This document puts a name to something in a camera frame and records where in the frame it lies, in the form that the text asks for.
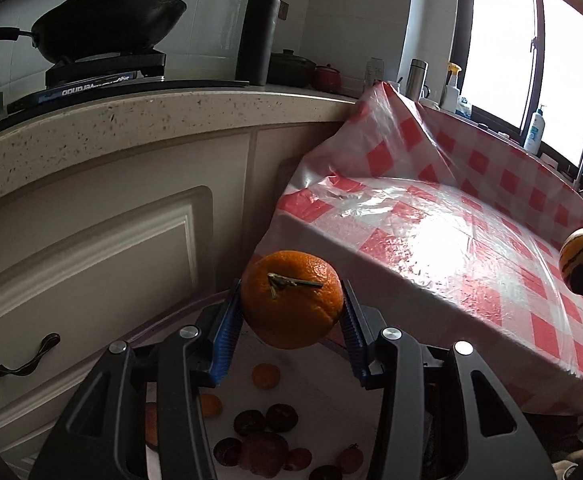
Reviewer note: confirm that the red white checkered tablecloth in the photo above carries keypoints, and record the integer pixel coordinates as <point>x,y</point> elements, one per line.
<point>452,233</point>

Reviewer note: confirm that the white detergent bottle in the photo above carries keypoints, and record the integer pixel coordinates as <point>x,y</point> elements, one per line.
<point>535,131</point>

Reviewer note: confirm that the large orange mandarin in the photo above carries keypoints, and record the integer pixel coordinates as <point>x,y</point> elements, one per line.
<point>291,299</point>

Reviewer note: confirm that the black tall cylinder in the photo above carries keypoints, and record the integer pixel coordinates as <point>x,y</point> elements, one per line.
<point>253,58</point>

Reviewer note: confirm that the dark water chestnut rough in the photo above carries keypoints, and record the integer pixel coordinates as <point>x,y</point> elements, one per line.
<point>249,423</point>

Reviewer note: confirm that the white spray bottle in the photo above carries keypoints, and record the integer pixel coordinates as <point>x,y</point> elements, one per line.
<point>450,92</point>

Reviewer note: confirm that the dark water chestnut sprouted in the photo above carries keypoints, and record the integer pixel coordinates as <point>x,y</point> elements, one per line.
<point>228,451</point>

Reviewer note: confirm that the small orange mandarin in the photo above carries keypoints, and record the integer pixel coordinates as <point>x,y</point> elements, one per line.
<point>266,376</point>

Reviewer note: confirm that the black wok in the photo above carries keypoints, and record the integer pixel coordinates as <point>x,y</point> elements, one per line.
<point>78,29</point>

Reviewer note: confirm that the dark red round tomato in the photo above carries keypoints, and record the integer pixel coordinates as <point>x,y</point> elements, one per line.
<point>350,459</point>

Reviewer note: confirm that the yellow striped pepino melon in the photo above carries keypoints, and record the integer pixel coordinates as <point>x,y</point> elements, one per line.
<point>571,255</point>

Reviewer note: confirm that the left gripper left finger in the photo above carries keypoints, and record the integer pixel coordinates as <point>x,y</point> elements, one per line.
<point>101,432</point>

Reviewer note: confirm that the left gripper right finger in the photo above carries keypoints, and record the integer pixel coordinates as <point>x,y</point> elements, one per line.
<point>444,413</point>

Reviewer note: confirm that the wall power socket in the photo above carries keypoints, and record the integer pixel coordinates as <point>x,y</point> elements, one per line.
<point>374,72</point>

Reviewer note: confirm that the dark red apple with stem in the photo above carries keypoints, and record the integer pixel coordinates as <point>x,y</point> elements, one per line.
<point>264,455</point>

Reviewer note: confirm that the stainless steel thermos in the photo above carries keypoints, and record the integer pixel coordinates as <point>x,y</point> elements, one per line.
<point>416,88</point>

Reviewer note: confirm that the dark clay pot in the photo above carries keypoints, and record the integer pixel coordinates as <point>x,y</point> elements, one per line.
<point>290,70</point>

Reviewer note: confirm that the white fruit tray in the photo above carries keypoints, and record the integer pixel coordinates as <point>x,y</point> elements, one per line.
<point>334,410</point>

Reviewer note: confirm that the gas stove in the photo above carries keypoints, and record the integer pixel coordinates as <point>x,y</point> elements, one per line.
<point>201,70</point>

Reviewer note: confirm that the red oval tomato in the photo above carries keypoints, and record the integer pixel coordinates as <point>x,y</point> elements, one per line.
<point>298,459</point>

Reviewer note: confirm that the red small pot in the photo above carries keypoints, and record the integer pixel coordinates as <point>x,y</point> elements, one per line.
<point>327,79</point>

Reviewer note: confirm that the dark water chestnut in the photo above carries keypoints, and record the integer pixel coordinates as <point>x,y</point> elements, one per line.
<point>281,418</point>

